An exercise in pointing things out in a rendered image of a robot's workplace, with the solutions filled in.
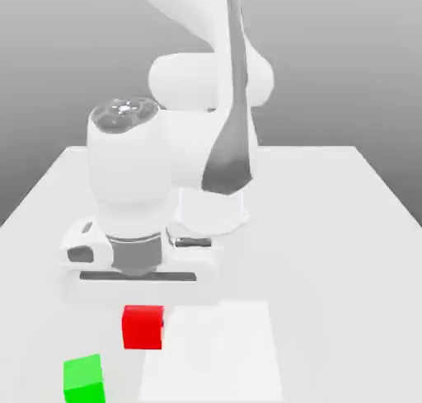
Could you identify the small green cube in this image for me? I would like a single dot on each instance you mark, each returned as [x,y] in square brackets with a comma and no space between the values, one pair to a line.
[82,378]

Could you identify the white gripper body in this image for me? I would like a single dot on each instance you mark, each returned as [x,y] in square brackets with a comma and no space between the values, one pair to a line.
[138,289]

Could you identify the small red cube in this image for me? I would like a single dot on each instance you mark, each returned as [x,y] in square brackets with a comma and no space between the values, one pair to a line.
[141,328]

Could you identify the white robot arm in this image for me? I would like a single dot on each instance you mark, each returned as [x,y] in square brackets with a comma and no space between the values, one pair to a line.
[132,165]

